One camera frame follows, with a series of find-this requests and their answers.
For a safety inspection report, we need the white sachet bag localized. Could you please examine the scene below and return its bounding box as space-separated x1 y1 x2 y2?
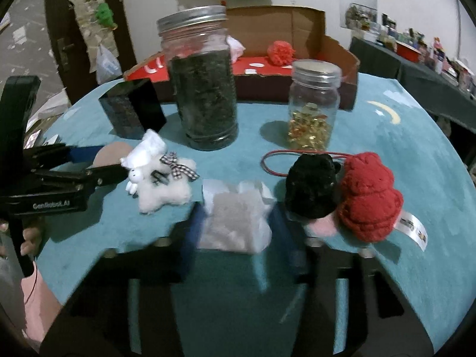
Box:
197 179 276 255

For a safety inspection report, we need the small glass jar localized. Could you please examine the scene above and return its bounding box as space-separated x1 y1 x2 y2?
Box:
286 59 342 150

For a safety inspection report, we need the row of cosmetic bottles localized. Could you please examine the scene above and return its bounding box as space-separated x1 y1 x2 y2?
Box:
344 3 476 99

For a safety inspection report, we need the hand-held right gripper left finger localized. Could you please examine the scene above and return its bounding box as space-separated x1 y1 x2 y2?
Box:
41 203 209 357

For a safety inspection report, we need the large glass jar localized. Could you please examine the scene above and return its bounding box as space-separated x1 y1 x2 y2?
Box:
156 5 239 151

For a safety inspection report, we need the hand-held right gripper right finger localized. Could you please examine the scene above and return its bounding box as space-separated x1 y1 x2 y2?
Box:
271 207 434 357

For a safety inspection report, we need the person's left hand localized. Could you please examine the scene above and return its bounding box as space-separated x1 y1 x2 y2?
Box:
20 217 48 257

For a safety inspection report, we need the orange mesh loofah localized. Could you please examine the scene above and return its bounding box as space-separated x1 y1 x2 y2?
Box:
267 41 294 65

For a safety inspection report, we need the beige round powder puff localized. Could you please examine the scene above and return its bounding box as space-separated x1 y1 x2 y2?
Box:
91 142 132 168

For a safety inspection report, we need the clear plastic bag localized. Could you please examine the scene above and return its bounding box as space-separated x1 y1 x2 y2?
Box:
96 44 123 84

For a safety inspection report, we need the table with dark cloth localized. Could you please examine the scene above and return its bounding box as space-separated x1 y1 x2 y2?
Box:
350 36 476 134

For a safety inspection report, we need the floral print tin box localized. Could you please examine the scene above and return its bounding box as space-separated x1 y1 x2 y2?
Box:
98 78 167 139

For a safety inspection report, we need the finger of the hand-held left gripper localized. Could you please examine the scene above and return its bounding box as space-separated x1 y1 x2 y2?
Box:
22 143 107 170
35 163 131 192

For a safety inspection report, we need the red and black knitted plush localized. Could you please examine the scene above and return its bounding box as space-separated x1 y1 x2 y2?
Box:
260 150 428 254

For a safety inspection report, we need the green plush toy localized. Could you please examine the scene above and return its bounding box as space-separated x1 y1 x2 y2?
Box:
95 2 118 29

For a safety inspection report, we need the dark brown door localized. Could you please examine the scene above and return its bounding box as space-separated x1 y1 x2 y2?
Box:
44 0 137 105

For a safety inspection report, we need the red container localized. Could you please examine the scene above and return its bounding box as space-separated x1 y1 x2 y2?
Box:
396 41 425 62

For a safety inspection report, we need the person's pink clothing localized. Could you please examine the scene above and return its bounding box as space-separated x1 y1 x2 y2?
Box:
20 273 64 343

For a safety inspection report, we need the door handle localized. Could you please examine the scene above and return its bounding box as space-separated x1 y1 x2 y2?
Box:
57 39 77 71

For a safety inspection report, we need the hanging fabric organizer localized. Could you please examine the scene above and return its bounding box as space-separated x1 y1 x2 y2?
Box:
67 0 120 75

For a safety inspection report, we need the white fluffy bunny plush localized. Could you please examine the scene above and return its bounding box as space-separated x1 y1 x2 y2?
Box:
120 129 199 215

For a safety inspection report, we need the cardboard box with red lining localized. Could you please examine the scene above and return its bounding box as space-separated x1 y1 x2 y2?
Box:
123 5 361 111

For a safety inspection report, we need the white mesh bath loofah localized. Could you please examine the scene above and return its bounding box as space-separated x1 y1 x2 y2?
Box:
227 33 247 64

